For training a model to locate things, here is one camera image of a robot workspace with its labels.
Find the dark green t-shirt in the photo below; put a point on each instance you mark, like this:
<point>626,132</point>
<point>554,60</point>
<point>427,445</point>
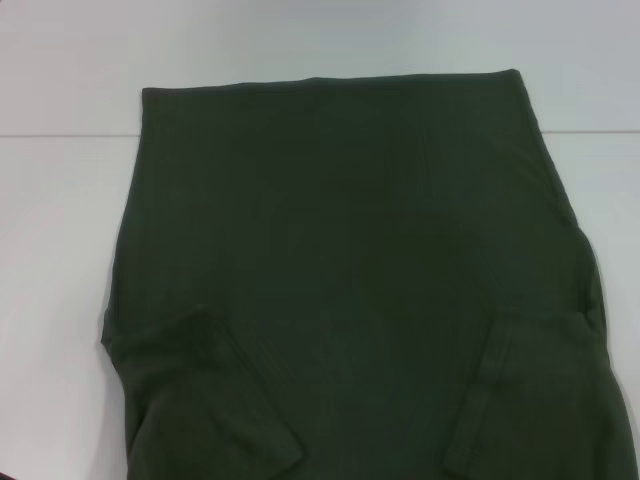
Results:
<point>350,250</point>

